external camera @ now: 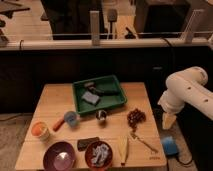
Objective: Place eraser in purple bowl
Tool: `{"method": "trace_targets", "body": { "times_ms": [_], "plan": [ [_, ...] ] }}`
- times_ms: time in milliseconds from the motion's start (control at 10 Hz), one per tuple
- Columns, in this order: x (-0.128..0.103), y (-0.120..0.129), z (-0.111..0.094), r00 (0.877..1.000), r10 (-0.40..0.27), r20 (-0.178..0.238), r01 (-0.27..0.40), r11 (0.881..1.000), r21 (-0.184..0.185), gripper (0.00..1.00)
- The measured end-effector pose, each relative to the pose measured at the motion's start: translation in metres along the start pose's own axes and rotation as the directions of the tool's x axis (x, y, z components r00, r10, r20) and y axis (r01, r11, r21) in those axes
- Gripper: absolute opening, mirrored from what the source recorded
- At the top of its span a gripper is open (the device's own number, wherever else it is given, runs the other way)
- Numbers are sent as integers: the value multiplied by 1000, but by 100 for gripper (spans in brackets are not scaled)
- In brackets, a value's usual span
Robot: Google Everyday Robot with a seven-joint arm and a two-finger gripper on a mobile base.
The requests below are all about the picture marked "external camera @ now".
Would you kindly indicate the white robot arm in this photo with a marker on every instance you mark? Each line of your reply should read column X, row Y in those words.
column 185, row 86

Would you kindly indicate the blue object on floor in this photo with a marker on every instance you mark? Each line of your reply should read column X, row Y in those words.
column 169, row 146

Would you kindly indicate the white horizontal rail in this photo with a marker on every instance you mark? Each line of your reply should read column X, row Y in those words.
column 103, row 44

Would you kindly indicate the grey post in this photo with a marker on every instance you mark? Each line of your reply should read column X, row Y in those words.
column 95, row 25
column 188, row 34

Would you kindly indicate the purple bowl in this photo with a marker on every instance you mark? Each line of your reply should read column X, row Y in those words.
column 59, row 157

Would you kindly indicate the red bowl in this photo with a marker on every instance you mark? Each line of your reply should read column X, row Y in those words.
column 89, row 156

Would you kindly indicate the grey post left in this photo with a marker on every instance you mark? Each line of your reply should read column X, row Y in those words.
column 95, row 25

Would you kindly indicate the orange filled cup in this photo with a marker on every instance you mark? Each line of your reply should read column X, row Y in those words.
column 40, row 131

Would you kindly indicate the brown bead cluster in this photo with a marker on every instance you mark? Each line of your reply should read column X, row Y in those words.
column 134, row 117

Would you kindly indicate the grey post right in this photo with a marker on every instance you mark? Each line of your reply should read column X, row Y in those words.
column 188, row 34

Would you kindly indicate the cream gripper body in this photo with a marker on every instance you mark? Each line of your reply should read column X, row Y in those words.
column 168, row 120

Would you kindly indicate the black eraser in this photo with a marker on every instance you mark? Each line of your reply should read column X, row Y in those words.
column 82, row 144

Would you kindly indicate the metal fork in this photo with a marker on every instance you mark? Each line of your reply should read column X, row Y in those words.
column 152, row 149

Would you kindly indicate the green plastic tray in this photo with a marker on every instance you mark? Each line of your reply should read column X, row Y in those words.
column 109, row 82

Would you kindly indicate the crumpled grey paper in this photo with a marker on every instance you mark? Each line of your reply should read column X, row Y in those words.
column 100, row 154

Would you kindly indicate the grey sponge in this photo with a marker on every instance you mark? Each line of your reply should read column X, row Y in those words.
column 90, row 98

